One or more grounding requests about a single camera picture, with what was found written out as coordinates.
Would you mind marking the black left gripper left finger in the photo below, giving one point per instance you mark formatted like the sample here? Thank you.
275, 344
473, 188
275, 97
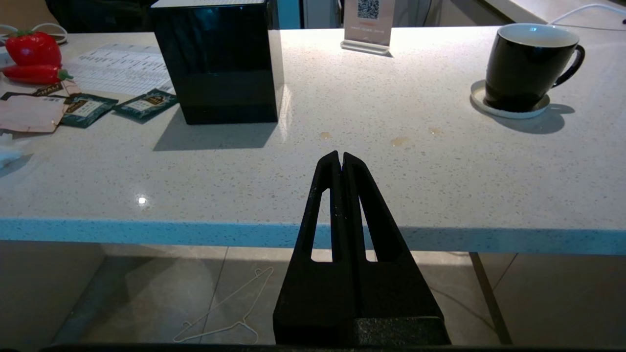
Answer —
313, 293

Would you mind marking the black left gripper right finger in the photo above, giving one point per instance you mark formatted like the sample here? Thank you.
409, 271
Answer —
391, 298

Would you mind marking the grey table leg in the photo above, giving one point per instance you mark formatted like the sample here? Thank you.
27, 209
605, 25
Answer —
491, 298

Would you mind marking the white round coaster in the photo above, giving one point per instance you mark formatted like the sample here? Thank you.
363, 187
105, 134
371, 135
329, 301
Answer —
508, 111

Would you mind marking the black tissue box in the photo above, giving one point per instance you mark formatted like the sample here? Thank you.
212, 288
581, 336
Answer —
220, 63

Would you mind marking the dark card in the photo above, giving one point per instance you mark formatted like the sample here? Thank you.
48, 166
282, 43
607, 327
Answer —
88, 108
146, 102

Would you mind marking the black ceramic mug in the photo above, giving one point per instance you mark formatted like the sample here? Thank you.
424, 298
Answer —
523, 68

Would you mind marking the QR code sign stand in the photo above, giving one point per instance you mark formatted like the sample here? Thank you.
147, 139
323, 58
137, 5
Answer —
368, 22

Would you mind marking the printed paper sheet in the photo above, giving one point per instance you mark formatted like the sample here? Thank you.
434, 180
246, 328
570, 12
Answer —
122, 68

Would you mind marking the pale paper card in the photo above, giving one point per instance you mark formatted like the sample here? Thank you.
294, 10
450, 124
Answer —
29, 113

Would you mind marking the red chili toy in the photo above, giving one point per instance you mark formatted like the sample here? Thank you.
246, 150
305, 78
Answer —
34, 74

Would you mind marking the red plush toy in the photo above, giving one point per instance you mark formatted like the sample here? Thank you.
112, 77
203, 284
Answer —
32, 48

